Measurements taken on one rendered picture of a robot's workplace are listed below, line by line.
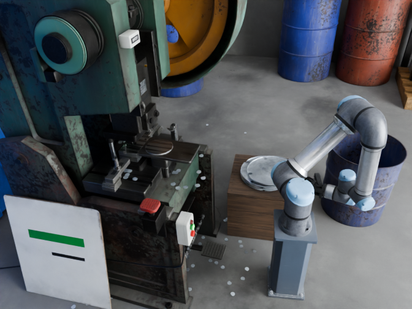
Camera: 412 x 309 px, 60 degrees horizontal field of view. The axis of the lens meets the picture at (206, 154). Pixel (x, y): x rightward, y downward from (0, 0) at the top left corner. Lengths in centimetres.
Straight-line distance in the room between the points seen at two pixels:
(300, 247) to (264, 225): 47
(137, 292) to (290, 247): 84
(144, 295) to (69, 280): 38
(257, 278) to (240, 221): 33
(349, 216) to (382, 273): 37
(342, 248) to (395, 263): 28
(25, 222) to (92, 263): 37
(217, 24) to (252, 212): 104
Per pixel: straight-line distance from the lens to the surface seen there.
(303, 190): 155
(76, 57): 117
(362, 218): 238
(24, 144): 163
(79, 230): 177
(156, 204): 135
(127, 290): 203
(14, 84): 159
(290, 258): 176
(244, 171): 209
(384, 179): 220
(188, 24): 172
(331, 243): 229
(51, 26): 119
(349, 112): 161
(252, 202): 201
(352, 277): 217
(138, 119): 148
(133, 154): 160
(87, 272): 191
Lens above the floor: 168
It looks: 36 degrees down
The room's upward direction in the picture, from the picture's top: 2 degrees counter-clockwise
